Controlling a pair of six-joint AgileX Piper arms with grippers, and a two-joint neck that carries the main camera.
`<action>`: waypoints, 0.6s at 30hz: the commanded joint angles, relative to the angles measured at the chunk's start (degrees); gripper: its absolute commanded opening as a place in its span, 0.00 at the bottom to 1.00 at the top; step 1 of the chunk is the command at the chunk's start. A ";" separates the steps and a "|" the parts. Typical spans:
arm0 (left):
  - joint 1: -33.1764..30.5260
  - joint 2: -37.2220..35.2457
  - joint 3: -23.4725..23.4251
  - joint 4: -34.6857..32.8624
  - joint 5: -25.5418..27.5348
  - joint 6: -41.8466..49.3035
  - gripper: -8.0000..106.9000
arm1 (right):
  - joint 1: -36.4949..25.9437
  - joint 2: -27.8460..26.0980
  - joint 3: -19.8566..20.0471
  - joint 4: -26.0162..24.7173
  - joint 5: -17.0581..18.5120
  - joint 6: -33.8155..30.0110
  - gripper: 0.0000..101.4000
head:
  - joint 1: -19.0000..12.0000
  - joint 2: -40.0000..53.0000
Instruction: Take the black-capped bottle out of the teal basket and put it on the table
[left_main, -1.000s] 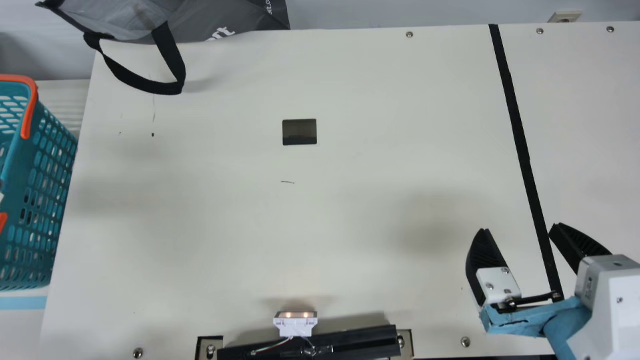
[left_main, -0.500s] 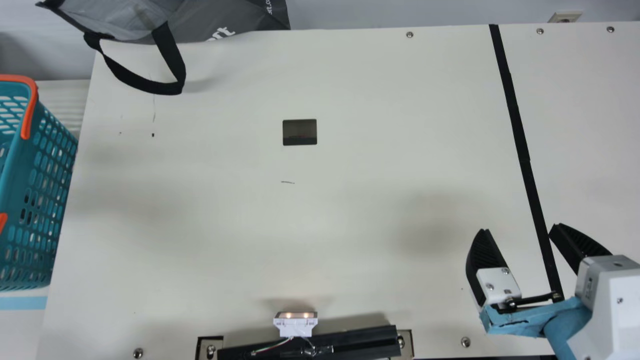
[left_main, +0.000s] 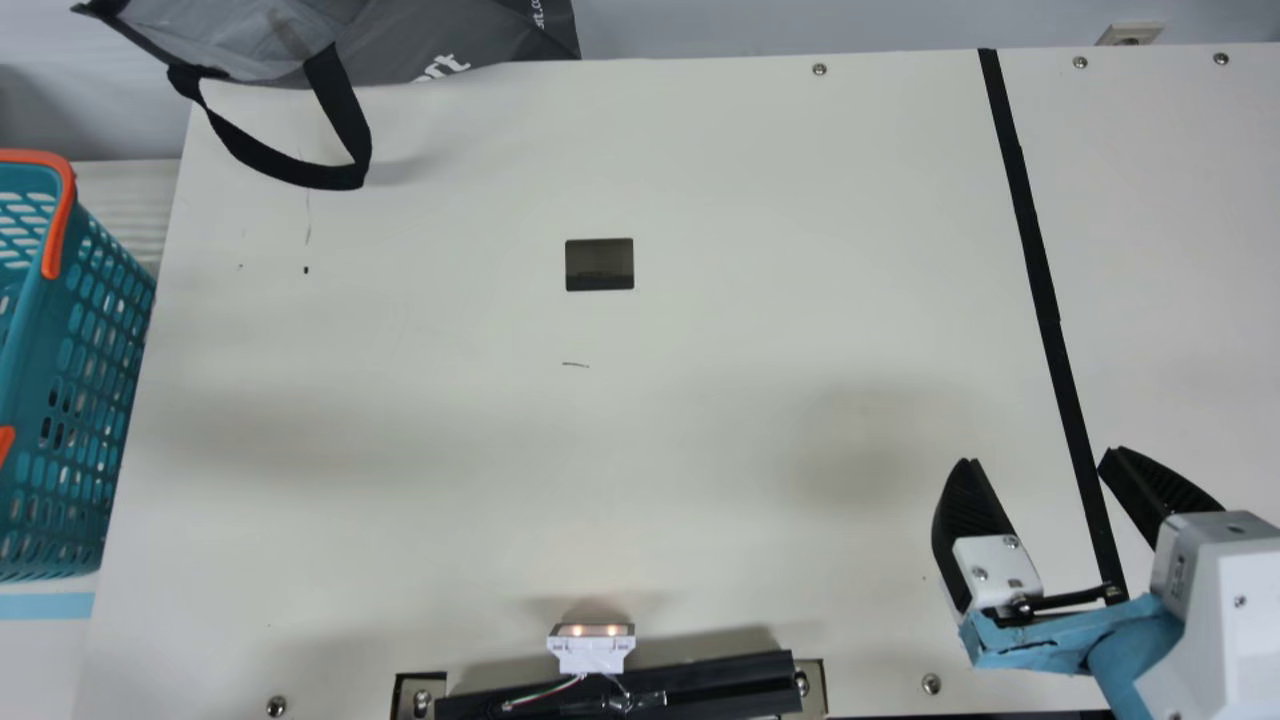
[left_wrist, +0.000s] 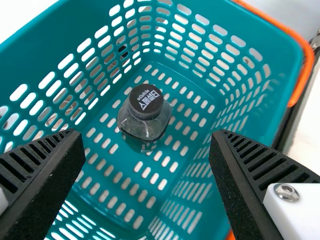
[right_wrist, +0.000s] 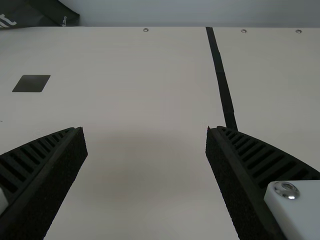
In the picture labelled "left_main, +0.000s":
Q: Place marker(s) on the small white lit device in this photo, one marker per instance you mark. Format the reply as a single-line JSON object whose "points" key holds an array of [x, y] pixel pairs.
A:
{"points": [[590, 645]]}

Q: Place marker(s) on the teal shopping basket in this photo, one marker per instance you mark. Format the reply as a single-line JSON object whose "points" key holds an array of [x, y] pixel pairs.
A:
{"points": [[80, 350]]}

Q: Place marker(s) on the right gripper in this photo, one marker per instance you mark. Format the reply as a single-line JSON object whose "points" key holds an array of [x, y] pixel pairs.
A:
{"points": [[1090, 640]]}

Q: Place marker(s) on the wall outlet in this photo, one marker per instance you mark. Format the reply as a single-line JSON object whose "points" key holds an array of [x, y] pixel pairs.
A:
{"points": [[1130, 34]]}

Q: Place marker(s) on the pale blue tape strip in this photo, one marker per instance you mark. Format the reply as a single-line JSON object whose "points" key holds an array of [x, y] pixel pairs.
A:
{"points": [[45, 605]]}

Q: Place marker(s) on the black strip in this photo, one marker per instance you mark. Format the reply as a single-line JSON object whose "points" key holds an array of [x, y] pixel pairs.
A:
{"points": [[1040, 290]]}

